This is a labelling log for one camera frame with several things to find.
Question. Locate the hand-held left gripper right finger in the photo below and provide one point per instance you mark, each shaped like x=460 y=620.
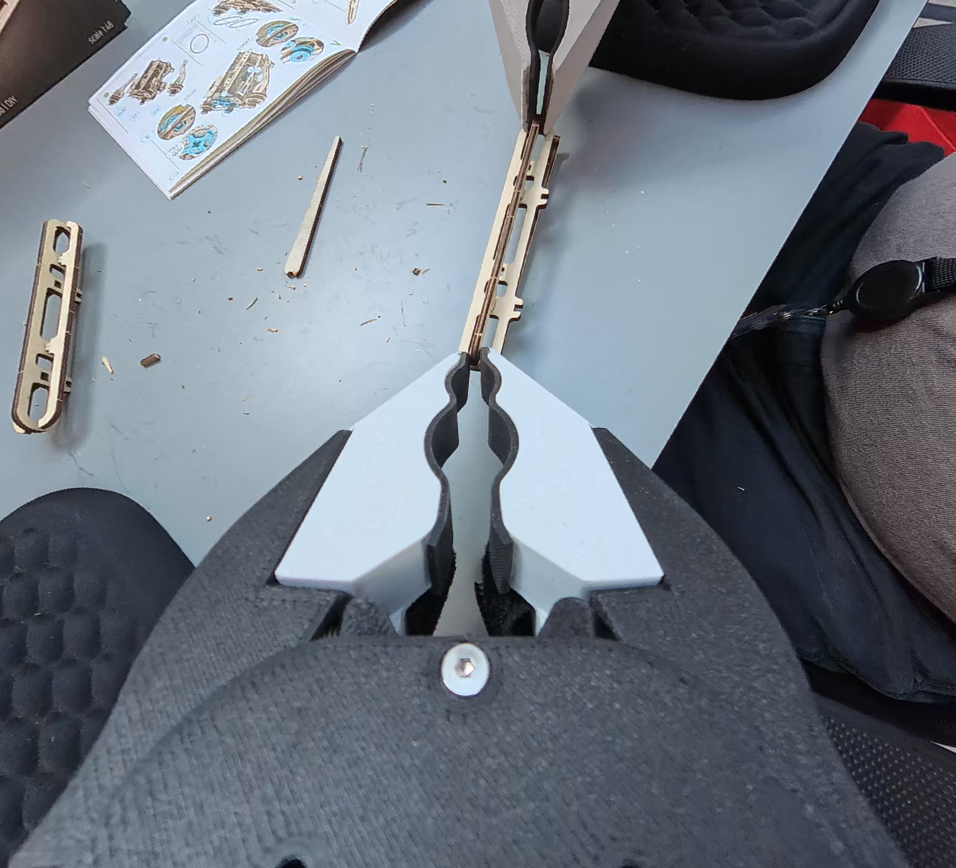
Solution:
x=575 y=502

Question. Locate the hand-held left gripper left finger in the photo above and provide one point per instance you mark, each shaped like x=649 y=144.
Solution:
x=373 y=494

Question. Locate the slotted wooden frame piece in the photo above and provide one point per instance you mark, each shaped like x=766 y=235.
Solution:
x=515 y=240

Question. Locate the black model kit box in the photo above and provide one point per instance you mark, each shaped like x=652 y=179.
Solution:
x=45 y=9

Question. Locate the person's dark trousers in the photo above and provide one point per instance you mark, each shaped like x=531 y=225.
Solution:
x=754 y=524

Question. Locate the open instruction booklet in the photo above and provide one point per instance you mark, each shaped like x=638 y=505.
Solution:
x=254 y=61

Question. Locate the pointed wooden stick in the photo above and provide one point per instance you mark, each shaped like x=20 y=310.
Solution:
x=317 y=210

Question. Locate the person's grey shirt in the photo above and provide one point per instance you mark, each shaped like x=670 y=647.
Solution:
x=896 y=450

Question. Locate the red object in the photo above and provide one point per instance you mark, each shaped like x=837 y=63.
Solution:
x=904 y=117

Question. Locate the black badge reel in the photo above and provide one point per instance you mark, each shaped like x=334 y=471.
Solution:
x=889 y=293

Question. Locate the black mesh chair seat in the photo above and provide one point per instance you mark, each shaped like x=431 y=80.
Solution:
x=896 y=786

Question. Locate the assembled wooden frame part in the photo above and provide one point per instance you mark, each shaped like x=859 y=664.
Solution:
x=48 y=330

